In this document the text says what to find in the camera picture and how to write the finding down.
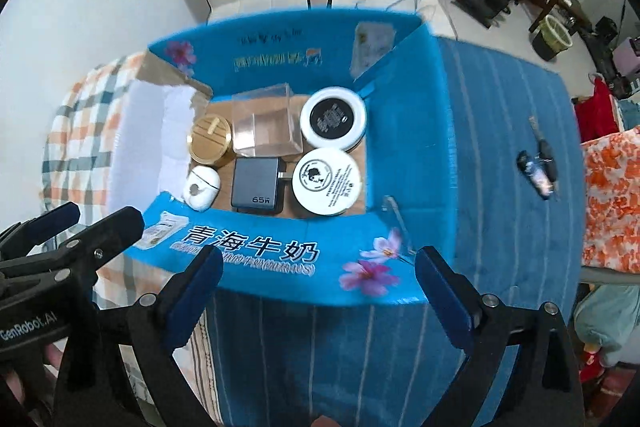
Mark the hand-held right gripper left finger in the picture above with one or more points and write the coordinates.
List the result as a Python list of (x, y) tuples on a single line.
[(192, 297)]

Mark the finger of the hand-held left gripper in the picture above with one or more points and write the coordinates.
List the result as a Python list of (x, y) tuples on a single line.
[(117, 232), (52, 222)]

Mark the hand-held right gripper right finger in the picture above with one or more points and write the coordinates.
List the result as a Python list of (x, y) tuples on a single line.
[(445, 297)]

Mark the blue cardboard box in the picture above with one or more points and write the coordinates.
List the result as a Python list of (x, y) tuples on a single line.
[(260, 252)]

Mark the white earbuds case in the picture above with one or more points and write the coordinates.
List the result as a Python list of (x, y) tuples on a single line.
[(201, 187)]

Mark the grey power charger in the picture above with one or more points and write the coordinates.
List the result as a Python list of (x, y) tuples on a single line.
[(257, 182)]

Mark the round gold tin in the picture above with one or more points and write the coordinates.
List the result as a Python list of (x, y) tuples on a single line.
[(210, 137)]

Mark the clear acrylic box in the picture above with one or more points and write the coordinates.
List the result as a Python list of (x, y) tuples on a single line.
[(265, 122)]

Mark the white jar with black lid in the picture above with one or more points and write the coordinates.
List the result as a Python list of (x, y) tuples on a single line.
[(332, 117)]

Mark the person's left hand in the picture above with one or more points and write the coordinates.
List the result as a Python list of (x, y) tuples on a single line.
[(10, 392)]

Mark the blue striped tablecloth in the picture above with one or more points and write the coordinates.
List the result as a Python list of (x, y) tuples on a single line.
[(500, 232)]

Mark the checked orange and green cloth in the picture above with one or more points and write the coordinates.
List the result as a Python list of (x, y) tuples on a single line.
[(85, 132)]

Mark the bunch of keys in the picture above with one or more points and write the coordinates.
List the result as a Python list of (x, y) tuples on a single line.
[(539, 162)]

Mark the grey chair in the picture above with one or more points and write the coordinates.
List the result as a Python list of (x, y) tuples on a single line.
[(610, 277)]

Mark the light teal cloth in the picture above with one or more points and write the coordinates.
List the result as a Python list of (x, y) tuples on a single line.
[(610, 322)]

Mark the orange floral blanket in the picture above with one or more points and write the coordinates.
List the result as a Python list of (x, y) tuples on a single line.
[(612, 197)]

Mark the red cloth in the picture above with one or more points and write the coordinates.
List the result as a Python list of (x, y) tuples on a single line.
[(595, 107)]

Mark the dark teal cloth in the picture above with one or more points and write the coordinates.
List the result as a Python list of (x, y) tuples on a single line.
[(629, 112)]

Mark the dark trash bin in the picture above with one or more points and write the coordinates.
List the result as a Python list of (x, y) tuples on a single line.
[(551, 38)]

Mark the pink suitcase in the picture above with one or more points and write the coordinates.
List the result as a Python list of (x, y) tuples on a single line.
[(627, 54)]

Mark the black bag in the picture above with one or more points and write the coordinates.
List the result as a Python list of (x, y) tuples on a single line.
[(605, 28)]

